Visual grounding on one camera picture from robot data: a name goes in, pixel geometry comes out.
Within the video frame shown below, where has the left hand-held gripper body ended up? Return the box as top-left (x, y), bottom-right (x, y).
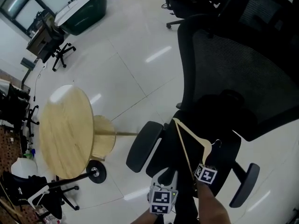
top-left (148, 184), bottom-right (179, 216)

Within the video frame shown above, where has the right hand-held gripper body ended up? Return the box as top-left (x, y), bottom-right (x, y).
top-left (193, 163), bottom-right (219, 186)

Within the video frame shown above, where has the light wooden hanger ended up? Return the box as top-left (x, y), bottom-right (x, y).
top-left (172, 117), bottom-right (222, 185)

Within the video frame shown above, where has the person's right forearm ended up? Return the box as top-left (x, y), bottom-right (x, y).
top-left (195, 180), bottom-right (232, 224)

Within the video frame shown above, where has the person's left forearm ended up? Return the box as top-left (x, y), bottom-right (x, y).
top-left (129, 212), bottom-right (165, 224)

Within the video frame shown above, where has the black metal coat rack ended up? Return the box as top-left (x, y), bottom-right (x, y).
top-left (28, 160), bottom-right (107, 196)

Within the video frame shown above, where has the round light wooden table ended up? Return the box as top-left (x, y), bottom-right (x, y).
top-left (38, 84), bottom-right (139, 181)

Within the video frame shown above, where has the white plastic container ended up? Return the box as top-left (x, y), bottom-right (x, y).
top-left (10, 157), bottom-right (39, 180)

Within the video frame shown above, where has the black bathtub with white rim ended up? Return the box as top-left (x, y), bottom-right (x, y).
top-left (54, 0), bottom-right (108, 36)

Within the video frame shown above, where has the dark wooden desk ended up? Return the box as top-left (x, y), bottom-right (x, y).
top-left (25, 13), bottom-right (66, 64)

